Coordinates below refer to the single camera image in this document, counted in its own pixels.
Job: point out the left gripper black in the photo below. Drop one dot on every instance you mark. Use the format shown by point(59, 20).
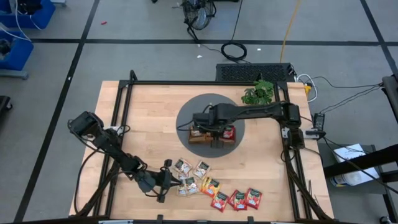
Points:
point(147, 182)

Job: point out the grey side table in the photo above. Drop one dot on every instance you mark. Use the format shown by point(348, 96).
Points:
point(325, 154)

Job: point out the black handheld device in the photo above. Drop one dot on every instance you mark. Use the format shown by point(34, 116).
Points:
point(319, 120)

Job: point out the yellow power plug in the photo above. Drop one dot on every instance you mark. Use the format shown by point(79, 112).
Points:
point(307, 89)

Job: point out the yellow orange tea bag packet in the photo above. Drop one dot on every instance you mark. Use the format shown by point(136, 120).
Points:
point(211, 186)

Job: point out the green snack packet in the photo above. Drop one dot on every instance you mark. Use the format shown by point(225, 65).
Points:
point(202, 169)

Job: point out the black floor object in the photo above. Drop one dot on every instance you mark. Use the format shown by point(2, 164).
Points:
point(4, 105)

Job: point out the black vented computer case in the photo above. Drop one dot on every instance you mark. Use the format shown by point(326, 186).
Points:
point(252, 73)

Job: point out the round grey mat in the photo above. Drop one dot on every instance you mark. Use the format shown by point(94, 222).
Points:
point(199, 102)

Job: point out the black floor fan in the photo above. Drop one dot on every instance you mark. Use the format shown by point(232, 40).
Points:
point(199, 14)

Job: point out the blue storage bin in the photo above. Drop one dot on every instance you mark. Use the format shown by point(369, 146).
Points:
point(37, 14)
point(15, 53)

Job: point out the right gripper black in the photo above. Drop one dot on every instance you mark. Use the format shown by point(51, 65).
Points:
point(211, 119)

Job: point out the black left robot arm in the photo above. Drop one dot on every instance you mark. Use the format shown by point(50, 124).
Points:
point(109, 146)

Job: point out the black beam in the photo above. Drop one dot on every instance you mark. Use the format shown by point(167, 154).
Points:
point(360, 160)

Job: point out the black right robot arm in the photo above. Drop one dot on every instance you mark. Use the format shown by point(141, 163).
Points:
point(264, 112)

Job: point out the black clamp bracket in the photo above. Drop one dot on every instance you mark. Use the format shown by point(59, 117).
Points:
point(315, 134)

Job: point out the potted green plant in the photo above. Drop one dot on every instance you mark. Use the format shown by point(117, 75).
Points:
point(259, 93)

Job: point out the white paper sheet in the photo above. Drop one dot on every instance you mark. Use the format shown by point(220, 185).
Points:
point(354, 155)

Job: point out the red strawberry tea bag packet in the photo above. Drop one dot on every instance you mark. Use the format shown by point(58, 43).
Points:
point(254, 198)
point(229, 133)
point(237, 200)
point(219, 201)

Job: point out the wooden tea organizer tray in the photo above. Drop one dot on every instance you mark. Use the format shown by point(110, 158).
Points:
point(199, 140)

